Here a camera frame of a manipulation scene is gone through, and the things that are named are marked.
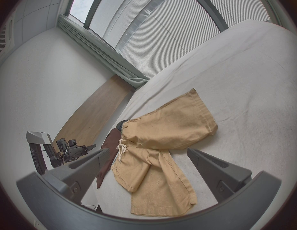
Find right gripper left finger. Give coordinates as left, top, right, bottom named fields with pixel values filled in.
left=44, top=148, right=110, bottom=203

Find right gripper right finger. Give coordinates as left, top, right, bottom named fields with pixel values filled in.
left=187, top=148, right=253, bottom=203

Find tan shorts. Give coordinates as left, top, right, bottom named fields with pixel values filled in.
left=110, top=88, right=218, bottom=217

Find bed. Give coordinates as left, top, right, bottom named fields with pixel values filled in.
left=53, top=18, right=297, bottom=219

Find brown shorts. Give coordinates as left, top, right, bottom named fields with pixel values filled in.
left=96, top=128, right=122, bottom=189

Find grey-green curtain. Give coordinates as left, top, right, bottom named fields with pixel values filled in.
left=57, top=15, right=150, bottom=89
left=260, top=0, right=285, bottom=29

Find ceiling air vent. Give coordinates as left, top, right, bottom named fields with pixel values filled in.
left=0, top=13, right=16, bottom=62

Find window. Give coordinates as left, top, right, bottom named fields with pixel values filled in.
left=68, top=0, right=283, bottom=78

